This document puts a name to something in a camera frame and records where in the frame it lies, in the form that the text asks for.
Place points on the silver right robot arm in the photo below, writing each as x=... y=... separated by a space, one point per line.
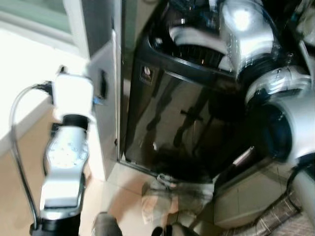
x=290 y=123

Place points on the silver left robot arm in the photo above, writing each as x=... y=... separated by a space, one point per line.
x=64 y=162

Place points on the dark grey top-loading washing machine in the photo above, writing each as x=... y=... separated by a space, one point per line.
x=187 y=113

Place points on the white cabinet panel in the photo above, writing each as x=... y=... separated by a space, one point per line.
x=106 y=54

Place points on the white garment in drum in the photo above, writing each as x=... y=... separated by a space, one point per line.
x=194 y=37

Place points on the crumpled beige grey garment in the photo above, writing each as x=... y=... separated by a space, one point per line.
x=177 y=196

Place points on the grey robot left leg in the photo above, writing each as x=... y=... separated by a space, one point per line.
x=106 y=225

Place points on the black robot right leg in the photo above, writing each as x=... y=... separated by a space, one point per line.
x=174 y=231

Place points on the plaid grey cloth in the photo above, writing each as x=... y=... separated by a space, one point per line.
x=275 y=219

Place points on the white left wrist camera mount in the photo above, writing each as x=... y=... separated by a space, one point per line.
x=74 y=96

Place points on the white window frame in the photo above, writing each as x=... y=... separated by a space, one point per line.
x=44 y=22

